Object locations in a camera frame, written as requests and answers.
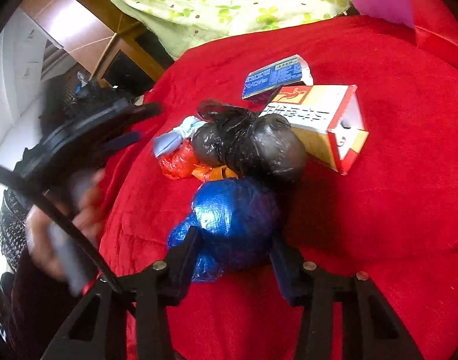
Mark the blue silver toothpaste box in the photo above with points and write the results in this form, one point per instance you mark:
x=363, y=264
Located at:
x=290, y=70

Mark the black plastic bag ball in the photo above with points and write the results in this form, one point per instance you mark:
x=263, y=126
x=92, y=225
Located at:
x=263, y=147

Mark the red white orange carton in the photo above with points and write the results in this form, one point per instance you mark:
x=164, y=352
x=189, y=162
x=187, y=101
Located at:
x=326, y=118

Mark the red plastic bag scrap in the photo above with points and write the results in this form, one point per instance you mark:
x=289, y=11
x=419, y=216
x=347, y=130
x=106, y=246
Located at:
x=180, y=163

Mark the white blue crumpled wrapper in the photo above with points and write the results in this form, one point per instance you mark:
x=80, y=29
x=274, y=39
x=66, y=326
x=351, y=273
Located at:
x=167, y=143

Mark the green clover quilt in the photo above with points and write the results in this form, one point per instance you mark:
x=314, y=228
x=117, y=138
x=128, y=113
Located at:
x=181, y=25

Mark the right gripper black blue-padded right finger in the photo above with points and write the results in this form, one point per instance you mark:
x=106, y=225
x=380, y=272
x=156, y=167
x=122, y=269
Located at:
x=341, y=315

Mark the orange wrapper scrap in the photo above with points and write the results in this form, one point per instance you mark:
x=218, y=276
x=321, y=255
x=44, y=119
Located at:
x=206, y=173

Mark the blue plastic bag ball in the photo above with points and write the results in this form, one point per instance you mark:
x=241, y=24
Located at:
x=236, y=219

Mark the black white floral garment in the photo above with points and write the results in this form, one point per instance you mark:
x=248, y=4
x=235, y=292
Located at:
x=12, y=229

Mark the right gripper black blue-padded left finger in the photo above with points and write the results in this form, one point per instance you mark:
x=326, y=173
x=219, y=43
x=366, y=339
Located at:
x=96, y=328

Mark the red blanket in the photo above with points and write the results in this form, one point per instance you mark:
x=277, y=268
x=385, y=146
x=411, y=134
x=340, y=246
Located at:
x=394, y=215

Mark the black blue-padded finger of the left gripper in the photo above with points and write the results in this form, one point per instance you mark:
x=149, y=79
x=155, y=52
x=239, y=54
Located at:
x=123, y=141

